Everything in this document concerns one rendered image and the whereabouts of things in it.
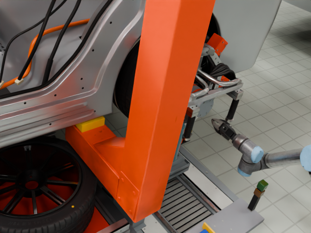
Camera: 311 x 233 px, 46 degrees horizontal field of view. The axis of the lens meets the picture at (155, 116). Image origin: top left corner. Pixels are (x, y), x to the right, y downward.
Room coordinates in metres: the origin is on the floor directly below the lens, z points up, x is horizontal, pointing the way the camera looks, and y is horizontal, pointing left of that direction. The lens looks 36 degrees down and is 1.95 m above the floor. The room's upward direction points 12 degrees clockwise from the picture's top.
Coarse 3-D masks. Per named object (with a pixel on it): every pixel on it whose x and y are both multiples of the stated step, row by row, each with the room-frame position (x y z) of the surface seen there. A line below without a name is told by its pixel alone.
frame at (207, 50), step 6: (204, 48) 1.81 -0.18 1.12; (210, 48) 1.83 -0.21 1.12; (204, 54) 1.80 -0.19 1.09; (210, 54) 1.83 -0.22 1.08; (216, 54) 1.87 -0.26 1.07; (210, 60) 1.91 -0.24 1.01; (216, 60) 1.88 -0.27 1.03; (216, 78) 1.93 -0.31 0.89; (210, 84) 1.96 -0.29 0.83; (210, 90) 1.97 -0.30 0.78; (186, 114) 1.88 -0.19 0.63; (186, 120) 1.84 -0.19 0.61
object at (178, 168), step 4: (184, 160) 1.98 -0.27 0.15; (176, 164) 1.93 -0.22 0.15; (180, 164) 1.94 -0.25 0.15; (184, 164) 1.95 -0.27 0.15; (188, 164) 1.94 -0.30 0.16; (172, 168) 1.88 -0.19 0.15; (176, 168) 1.89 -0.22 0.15; (180, 168) 1.89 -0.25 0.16; (184, 168) 1.92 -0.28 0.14; (188, 168) 1.95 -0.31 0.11; (172, 172) 1.83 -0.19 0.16; (176, 172) 1.86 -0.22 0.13; (180, 172) 1.90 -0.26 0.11; (172, 176) 1.84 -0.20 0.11
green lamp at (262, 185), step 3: (261, 180) 1.39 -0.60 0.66; (264, 180) 1.40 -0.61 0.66; (258, 183) 1.38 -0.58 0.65; (261, 183) 1.37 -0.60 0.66; (264, 183) 1.38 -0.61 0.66; (267, 183) 1.38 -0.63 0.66; (258, 186) 1.37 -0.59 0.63; (261, 186) 1.36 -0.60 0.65; (264, 186) 1.35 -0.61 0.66; (261, 189) 1.36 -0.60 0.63; (264, 189) 1.36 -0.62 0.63
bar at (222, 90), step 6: (234, 84) 1.75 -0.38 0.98; (240, 84) 1.76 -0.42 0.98; (216, 90) 1.64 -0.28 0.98; (222, 90) 1.66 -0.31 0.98; (228, 90) 1.69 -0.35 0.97; (204, 96) 1.56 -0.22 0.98; (210, 96) 1.59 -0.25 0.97; (216, 96) 1.63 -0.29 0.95; (192, 102) 1.50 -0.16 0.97; (198, 102) 1.53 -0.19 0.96
